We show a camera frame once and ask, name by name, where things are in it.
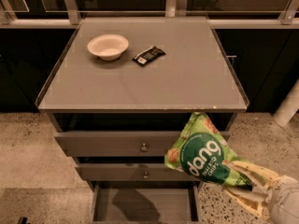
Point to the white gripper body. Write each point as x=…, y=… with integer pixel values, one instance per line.
x=285, y=198

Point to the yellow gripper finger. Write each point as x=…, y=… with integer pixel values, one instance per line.
x=262, y=177
x=255, y=203

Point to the green rice chip bag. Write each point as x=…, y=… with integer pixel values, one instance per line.
x=201, y=151

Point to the bottom grey drawer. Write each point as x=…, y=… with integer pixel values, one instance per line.
x=145, y=203

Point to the grey drawer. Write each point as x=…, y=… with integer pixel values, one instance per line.
x=145, y=203
x=131, y=172
x=116, y=144

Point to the top grey drawer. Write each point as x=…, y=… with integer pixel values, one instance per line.
x=116, y=144

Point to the middle grey drawer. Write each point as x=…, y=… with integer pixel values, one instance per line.
x=131, y=172

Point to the grey drawer cabinet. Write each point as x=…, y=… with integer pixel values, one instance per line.
x=86, y=93

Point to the white pillar base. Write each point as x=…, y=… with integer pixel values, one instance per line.
x=288, y=107

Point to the black snack bar wrapper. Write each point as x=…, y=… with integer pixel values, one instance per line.
x=148, y=55

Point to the metal window railing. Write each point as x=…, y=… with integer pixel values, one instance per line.
x=221, y=14

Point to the white paper bowl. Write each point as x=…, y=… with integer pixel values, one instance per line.
x=108, y=47

